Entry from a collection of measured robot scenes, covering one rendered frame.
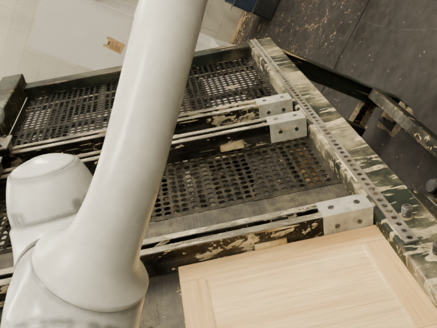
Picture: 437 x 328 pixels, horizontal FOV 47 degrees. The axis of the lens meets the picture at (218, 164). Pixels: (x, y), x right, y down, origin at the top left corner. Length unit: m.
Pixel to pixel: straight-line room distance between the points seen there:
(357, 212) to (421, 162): 1.41
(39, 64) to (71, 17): 1.69
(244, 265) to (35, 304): 0.81
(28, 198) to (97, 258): 0.15
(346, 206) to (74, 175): 0.83
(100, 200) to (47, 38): 4.39
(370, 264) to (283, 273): 0.19
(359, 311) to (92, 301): 0.75
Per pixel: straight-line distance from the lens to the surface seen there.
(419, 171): 2.63
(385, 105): 2.70
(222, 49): 2.53
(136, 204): 0.40
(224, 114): 1.80
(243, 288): 1.14
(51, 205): 0.53
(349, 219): 1.26
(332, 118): 1.72
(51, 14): 4.72
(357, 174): 1.41
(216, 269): 1.20
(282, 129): 1.68
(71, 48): 4.77
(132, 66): 0.43
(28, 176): 0.55
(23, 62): 6.33
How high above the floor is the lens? 1.67
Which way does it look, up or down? 19 degrees down
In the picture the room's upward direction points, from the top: 72 degrees counter-clockwise
